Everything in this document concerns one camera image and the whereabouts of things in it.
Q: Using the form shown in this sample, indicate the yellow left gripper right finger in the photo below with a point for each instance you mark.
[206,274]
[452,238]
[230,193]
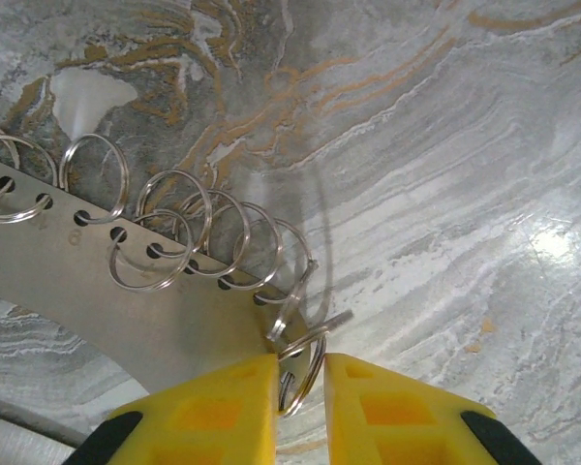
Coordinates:
[397,421]

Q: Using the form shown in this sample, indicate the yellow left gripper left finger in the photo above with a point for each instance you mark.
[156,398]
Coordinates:
[208,416]

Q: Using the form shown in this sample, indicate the aluminium side frame rail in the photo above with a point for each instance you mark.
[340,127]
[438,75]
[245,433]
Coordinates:
[14,438]

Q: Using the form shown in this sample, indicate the silver metal keyring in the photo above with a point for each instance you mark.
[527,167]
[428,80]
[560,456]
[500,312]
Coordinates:
[143,287]
[0,132]
[207,213]
[53,174]
[246,220]
[302,340]
[306,242]
[125,179]
[295,295]
[277,242]

